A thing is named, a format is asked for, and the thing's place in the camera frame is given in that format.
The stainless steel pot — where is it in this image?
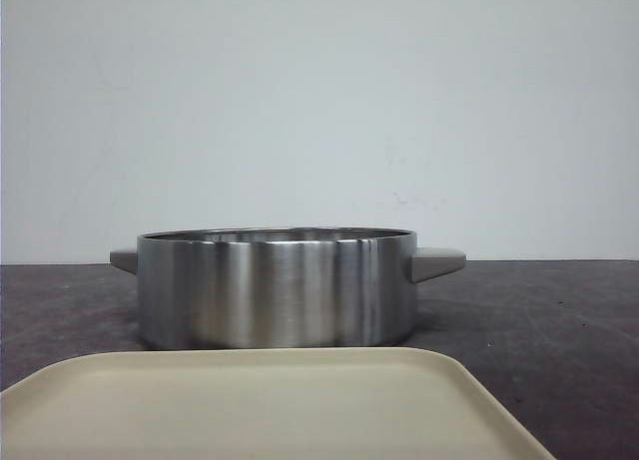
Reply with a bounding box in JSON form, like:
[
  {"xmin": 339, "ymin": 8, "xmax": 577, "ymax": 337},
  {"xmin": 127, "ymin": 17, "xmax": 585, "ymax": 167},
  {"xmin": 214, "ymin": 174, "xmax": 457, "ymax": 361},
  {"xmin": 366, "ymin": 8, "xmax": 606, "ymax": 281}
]
[{"xmin": 110, "ymin": 227, "xmax": 466, "ymax": 350}]

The cream plastic tray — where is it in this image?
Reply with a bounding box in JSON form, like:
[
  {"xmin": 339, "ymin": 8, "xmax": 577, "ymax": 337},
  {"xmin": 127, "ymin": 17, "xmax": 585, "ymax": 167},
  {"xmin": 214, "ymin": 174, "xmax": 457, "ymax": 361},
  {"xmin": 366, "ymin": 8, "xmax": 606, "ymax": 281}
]
[{"xmin": 1, "ymin": 347, "xmax": 549, "ymax": 459}]

